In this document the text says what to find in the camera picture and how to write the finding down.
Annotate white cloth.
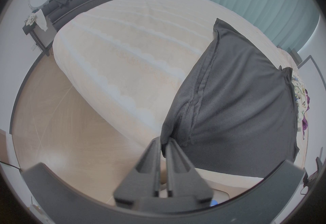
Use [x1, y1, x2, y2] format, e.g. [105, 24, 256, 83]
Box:
[36, 10, 48, 32]

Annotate grey bedside table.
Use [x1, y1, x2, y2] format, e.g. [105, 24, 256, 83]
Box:
[277, 46, 303, 63]

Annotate black chest of drawers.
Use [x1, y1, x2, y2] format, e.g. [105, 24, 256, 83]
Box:
[48, 0, 114, 32]

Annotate white printed garment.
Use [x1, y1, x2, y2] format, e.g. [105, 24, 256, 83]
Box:
[290, 70, 309, 127]

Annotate black T-shirt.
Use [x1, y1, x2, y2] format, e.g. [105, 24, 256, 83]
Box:
[160, 18, 300, 179]

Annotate black dressing table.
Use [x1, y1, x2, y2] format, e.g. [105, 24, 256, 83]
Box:
[22, 5, 55, 57]

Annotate purple garment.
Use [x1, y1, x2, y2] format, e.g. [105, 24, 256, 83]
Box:
[301, 89, 312, 140]

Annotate blue-green curtain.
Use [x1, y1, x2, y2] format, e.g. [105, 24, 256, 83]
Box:
[205, 0, 320, 51]

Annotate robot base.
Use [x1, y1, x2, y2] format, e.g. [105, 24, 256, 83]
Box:
[158, 172, 231, 208]

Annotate bed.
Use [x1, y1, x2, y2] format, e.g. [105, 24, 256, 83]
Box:
[52, 0, 326, 188]

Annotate pale printed cloth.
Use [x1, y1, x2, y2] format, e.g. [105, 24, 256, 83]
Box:
[24, 13, 37, 27]

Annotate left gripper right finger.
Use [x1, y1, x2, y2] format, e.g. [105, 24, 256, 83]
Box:
[166, 139, 213, 204]

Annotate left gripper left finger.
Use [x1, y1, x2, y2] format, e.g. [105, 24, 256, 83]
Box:
[114, 138, 162, 204]

